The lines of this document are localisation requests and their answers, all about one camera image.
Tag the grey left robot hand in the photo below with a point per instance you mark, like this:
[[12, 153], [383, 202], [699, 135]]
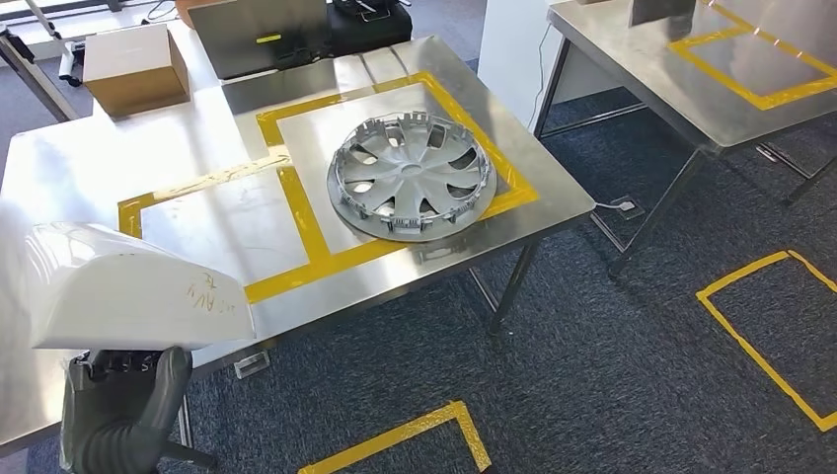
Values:
[[124, 392]]

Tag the black metal pole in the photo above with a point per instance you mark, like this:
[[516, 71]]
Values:
[[39, 75]]

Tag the steel frame table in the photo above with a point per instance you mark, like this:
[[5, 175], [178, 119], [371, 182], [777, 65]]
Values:
[[621, 65]]

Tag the dark flat panel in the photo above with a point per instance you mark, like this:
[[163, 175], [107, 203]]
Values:
[[660, 12]]

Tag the white plastic shell part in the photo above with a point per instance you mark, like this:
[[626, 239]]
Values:
[[131, 294]]

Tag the brown cardboard box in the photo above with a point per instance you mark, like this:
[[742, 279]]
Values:
[[131, 65]]

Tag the black floor socket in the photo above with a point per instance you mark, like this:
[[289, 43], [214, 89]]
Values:
[[628, 208]]

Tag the brown round object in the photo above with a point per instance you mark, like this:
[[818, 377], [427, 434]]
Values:
[[190, 10]]

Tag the steel workbench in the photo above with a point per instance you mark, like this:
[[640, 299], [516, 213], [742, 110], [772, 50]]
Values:
[[196, 222]]

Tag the steel table leg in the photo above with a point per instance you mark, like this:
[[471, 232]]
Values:
[[190, 455]]

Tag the yellow bench tape marking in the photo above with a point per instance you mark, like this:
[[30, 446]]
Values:
[[758, 101]]

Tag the white small device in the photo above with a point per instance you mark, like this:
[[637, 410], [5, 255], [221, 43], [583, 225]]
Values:
[[68, 62]]

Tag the grey laptop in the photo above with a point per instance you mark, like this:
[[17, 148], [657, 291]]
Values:
[[255, 33]]

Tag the black bag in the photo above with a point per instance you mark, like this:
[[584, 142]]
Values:
[[373, 29]]

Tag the silver metal wheel part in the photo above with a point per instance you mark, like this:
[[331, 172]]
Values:
[[412, 176]]

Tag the yellow floor tape square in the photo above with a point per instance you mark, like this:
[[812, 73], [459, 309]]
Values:
[[752, 347], [471, 432]]

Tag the white floor outlet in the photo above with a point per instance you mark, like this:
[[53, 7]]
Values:
[[252, 365]]

